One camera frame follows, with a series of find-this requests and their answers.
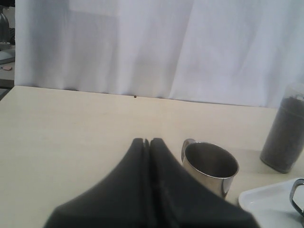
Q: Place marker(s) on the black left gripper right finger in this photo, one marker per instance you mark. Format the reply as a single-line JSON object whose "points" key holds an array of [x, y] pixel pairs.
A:
{"points": [[182, 202]]}

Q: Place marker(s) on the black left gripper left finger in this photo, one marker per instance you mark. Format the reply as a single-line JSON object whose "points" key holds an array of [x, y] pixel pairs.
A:
{"points": [[120, 200]]}

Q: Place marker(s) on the steel mug with kibble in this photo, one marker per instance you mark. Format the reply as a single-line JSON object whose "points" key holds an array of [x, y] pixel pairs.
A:
{"points": [[296, 196]]}

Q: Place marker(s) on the white plastic tray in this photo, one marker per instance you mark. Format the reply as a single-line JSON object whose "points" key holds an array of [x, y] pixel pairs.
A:
{"points": [[270, 205]]}

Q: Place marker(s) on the tall translucent plastic container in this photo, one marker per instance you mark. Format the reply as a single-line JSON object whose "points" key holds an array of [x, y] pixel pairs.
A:
{"points": [[285, 141]]}

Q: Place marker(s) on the white curtain backdrop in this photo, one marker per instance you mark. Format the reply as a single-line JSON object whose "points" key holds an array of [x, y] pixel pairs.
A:
{"points": [[240, 52]]}

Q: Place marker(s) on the grey object behind curtain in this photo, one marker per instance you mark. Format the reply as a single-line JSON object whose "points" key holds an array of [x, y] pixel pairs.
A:
{"points": [[4, 22]]}

